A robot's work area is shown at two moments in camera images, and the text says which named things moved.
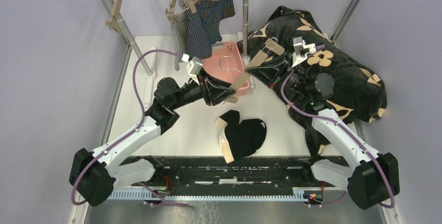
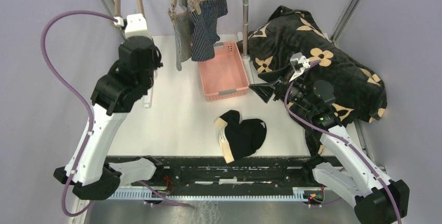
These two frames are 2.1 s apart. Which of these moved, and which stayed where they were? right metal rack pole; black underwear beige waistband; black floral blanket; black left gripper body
Moved: black left gripper body
Stayed: black underwear beige waistband; right metal rack pole; black floral blanket
